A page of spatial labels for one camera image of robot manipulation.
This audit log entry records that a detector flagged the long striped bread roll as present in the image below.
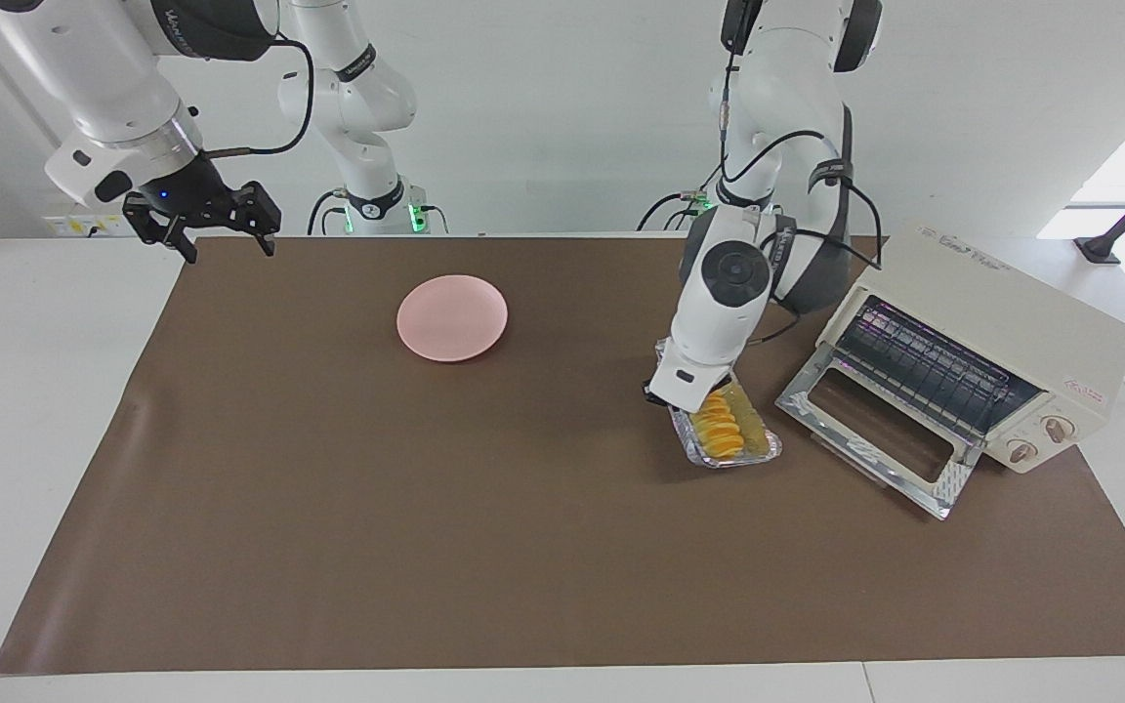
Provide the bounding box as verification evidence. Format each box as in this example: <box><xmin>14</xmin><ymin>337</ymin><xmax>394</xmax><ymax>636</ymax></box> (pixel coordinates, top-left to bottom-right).
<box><xmin>694</xmin><ymin>383</ymin><xmax>771</xmax><ymax>460</ymax></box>

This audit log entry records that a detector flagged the white wall power strip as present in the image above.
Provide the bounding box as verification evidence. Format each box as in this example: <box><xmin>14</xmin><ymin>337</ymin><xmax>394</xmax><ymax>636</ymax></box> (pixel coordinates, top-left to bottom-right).
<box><xmin>43</xmin><ymin>214</ymin><xmax>134</xmax><ymax>238</ymax></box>

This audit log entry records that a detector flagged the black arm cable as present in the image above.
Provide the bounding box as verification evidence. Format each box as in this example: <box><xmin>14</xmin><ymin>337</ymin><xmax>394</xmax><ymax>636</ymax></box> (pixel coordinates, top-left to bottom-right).
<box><xmin>718</xmin><ymin>0</ymin><xmax>886</xmax><ymax>345</ymax></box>
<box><xmin>199</xmin><ymin>34</ymin><xmax>318</xmax><ymax>159</ymax></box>

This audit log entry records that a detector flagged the brown table mat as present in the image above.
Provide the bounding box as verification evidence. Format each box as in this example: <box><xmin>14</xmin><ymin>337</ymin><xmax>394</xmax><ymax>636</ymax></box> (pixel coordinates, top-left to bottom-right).
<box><xmin>0</xmin><ymin>232</ymin><xmax>1125</xmax><ymax>677</ymax></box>

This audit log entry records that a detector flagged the oven wire rack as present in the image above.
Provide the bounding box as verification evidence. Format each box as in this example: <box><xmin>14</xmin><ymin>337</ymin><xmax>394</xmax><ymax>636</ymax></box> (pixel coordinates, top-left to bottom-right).
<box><xmin>834</xmin><ymin>296</ymin><xmax>1044</xmax><ymax>442</ymax></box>

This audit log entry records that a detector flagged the white toaster oven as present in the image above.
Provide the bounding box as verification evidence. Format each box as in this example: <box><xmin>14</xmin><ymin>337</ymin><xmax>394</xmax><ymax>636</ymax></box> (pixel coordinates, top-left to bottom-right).
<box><xmin>816</xmin><ymin>225</ymin><xmax>1125</xmax><ymax>476</ymax></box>

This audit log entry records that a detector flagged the oven glass door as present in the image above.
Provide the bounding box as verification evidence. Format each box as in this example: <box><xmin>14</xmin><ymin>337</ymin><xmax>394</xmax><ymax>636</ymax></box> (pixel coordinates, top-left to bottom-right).
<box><xmin>775</xmin><ymin>342</ymin><xmax>985</xmax><ymax>521</ymax></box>

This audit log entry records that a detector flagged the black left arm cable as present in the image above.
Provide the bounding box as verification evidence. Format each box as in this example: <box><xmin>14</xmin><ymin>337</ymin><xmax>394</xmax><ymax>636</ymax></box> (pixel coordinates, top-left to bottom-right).
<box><xmin>718</xmin><ymin>0</ymin><xmax>886</xmax><ymax>345</ymax></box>

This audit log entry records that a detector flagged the pink round plate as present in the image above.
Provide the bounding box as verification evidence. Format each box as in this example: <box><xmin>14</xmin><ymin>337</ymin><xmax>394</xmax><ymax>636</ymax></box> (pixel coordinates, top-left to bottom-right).
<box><xmin>396</xmin><ymin>274</ymin><xmax>510</xmax><ymax>363</ymax></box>

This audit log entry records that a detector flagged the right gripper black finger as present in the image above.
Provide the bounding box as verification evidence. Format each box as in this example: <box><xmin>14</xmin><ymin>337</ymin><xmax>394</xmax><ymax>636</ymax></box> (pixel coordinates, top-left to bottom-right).
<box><xmin>137</xmin><ymin>216</ymin><xmax>201</xmax><ymax>267</ymax></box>
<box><xmin>234</xmin><ymin>181</ymin><xmax>283</xmax><ymax>258</ymax></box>

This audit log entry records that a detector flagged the aluminium foil tray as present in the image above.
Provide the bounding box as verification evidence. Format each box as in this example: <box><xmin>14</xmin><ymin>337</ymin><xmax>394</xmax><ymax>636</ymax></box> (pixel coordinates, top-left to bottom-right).
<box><xmin>658</xmin><ymin>337</ymin><xmax>784</xmax><ymax>470</ymax></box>

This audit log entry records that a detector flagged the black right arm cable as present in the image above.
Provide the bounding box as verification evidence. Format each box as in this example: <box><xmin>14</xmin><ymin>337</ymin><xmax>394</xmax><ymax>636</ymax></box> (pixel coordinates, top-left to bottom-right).
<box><xmin>199</xmin><ymin>34</ymin><xmax>318</xmax><ymax>159</ymax></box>

